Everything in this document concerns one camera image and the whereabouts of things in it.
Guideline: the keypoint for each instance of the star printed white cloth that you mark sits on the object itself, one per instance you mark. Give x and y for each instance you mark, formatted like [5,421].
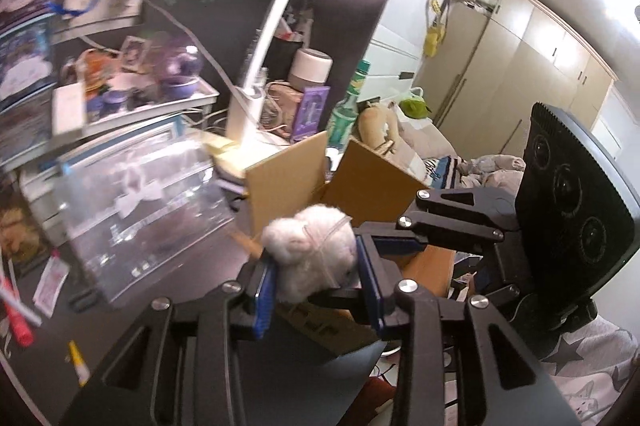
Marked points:
[600,371]

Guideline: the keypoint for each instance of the character photo card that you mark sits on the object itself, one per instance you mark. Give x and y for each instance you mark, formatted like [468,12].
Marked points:
[134,53]

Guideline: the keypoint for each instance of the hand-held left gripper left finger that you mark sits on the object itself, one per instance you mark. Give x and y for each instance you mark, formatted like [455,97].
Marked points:
[262,301]

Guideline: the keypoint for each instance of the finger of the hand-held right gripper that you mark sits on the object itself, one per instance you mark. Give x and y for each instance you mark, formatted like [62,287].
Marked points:
[335,297]
[395,245]

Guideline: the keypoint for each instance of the purple card box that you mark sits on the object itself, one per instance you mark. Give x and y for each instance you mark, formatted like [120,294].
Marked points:
[310,114]

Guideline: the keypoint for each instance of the blue framed box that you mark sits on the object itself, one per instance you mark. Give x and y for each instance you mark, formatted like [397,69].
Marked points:
[100,146]

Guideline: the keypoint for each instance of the white fluffy plush toy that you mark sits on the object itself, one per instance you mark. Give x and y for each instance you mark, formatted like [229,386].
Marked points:
[305,246]

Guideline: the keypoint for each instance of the beige wardrobe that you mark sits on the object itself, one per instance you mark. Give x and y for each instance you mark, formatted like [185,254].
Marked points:
[525,71]

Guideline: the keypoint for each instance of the white power adapter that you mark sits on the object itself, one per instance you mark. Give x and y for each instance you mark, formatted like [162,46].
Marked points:
[67,111]

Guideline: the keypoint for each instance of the yellow hanging bag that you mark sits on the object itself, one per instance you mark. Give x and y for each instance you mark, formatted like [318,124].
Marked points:
[435,31]

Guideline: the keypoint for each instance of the clear plastic storage bin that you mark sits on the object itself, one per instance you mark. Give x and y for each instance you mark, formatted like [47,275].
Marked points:
[150,216]

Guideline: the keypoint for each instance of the white desk lamp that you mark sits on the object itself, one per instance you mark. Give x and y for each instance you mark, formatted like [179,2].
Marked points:
[265,41]

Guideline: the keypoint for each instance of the white charger plug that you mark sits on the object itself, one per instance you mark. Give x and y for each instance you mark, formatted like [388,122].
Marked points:
[77,0]

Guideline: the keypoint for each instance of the brown cardboard box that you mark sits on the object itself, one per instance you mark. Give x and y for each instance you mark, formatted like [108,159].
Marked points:
[370,176]

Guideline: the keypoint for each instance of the beige bed blanket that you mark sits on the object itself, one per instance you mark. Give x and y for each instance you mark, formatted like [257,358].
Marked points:
[490,171]

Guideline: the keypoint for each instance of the green glass bottle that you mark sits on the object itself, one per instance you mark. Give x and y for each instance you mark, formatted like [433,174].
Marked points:
[345,121]

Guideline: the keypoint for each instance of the black pen holder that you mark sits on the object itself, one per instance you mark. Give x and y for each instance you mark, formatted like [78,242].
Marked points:
[285,51]

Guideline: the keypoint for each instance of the tan plush toy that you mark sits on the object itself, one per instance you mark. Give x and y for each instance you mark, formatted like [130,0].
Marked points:
[375,126]

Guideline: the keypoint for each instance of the small printed sachet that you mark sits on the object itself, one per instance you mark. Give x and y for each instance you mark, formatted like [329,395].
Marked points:
[50,281]

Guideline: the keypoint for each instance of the black clip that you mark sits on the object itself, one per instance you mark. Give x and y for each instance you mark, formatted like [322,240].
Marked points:
[82,298]

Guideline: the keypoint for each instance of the white desktop shelf organiser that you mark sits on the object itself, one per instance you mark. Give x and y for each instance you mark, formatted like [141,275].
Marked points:
[200,94]

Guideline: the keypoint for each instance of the green plush toy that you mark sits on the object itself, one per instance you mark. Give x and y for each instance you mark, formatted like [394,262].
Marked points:
[417,106]

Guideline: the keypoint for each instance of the yellow pen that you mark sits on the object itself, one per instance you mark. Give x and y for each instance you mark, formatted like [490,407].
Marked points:
[77,358]

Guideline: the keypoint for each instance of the yellow notepad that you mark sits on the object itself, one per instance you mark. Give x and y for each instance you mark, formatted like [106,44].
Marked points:
[225,154]

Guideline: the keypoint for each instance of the pink marker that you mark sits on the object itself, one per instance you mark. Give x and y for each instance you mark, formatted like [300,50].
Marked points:
[20,326]

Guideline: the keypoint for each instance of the white round humidifier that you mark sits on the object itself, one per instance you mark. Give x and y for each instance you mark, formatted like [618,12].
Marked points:
[310,69]

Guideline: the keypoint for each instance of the orange figure globe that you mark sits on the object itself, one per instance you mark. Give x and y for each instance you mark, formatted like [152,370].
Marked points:
[97,66]

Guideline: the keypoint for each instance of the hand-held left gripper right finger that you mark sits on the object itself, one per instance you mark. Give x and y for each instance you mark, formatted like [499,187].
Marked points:
[370,286]

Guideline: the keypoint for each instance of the purple snow globe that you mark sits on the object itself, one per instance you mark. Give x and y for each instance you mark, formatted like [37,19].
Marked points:
[180,71]

